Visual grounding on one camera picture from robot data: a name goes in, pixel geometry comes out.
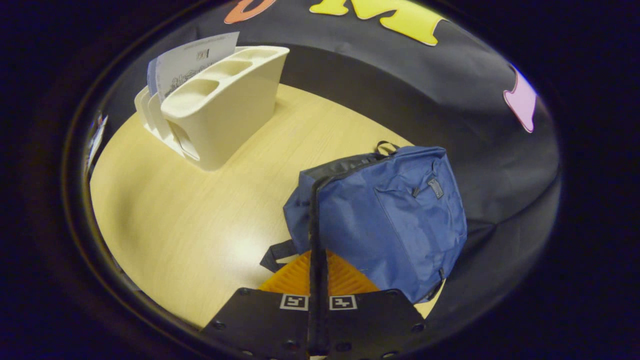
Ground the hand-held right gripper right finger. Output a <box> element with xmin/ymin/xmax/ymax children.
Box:
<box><xmin>318</xmin><ymin>177</ymin><xmax>427</xmax><ymax>360</ymax></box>

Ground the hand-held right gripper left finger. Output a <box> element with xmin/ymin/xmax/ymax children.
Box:
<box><xmin>202</xmin><ymin>177</ymin><xmax>321</xmax><ymax>360</ymax></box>

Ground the blue schoolbag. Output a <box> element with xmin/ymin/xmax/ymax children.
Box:
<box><xmin>260</xmin><ymin>141</ymin><xmax>468</xmax><ymax>305</ymax></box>

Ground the cream plastic bookshelf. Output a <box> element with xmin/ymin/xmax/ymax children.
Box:
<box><xmin>134</xmin><ymin>45</ymin><xmax>291</xmax><ymax>172</ymax></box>

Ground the white cover book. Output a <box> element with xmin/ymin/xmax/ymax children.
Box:
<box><xmin>155</xmin><ymin>31</ymin><xmax>241</xmax><ymax>103</ymax></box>

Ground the black backdrop cloth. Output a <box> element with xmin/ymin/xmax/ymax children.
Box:
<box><xmin>100</xmin><ymin>0</ymin><xmax>562</xmax><ymax>341</ymax></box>

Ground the colourful printed banner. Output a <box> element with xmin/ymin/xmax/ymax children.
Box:
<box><xmin>87</xmin><ymin>112</ymin><xmax>108</xmax><ymax>171</ymax></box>

